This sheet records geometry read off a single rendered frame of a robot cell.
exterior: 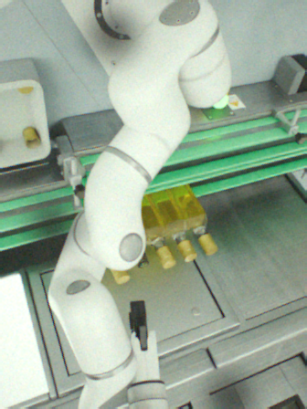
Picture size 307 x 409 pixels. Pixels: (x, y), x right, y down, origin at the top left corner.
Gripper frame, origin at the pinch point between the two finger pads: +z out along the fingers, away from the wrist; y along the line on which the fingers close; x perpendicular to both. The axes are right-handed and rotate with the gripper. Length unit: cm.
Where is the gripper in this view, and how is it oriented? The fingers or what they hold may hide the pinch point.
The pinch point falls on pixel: (137, 314)
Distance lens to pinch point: 92.5
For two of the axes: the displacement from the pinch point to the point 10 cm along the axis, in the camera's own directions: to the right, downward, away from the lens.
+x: -9.9, 0.5, -1.6
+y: 0.9, -6.2, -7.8
